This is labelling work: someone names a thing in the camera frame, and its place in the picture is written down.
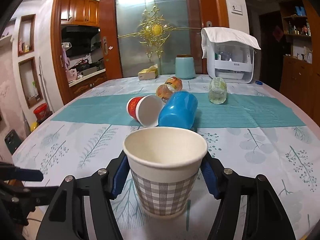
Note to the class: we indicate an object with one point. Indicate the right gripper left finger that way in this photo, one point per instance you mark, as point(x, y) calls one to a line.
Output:
point(65, 216)

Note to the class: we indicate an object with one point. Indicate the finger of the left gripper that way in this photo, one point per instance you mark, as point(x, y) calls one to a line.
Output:
point(10, 172)

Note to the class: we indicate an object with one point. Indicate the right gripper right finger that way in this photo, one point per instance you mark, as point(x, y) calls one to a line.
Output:
point(265, 216)

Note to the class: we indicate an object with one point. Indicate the grey checked paper cup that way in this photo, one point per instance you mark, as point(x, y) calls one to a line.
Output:
point(165, 171)

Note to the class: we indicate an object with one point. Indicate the blue plastic cup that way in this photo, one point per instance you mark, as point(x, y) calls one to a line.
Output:
point(179, 111)

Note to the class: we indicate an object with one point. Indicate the red paper cup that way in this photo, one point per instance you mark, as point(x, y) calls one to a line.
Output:
point(145, 109)

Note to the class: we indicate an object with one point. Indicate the red bucket on floor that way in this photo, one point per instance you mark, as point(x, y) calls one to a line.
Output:
point(41, 112)

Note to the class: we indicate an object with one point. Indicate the leaf print tablecloth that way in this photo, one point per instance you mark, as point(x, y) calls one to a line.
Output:
point(256, 131)

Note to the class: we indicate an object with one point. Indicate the green clear glass jar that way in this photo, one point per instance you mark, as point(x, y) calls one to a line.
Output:
point(217, 91)

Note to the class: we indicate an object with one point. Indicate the wooden shelf cabinet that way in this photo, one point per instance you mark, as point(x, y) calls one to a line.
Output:
point(300, 77)

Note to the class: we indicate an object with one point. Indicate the white countertop appliance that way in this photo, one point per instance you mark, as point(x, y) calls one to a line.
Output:
point(232, 61)

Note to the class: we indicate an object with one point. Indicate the orange patterned glass jar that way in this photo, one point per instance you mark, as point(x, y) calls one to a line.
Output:
point(171, 86)

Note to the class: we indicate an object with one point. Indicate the teal ceramic canister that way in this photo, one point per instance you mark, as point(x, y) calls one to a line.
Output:
point(184, 67)

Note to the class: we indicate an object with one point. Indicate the yellow tissue box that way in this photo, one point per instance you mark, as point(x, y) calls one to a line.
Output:
point(149, 73)

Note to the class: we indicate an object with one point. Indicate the wooden kitchen cabinets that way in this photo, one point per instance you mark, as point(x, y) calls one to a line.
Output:
point(80, 12)

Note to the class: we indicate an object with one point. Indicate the white cloth on appliance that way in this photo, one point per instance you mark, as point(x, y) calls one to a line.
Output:
point(223, 35)

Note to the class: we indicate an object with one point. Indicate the frosted glass door gold ornament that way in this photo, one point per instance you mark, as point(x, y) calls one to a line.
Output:
point(156, 32)

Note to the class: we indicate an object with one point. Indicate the white wall switch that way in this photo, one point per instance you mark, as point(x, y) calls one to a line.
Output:
point(236, 9)

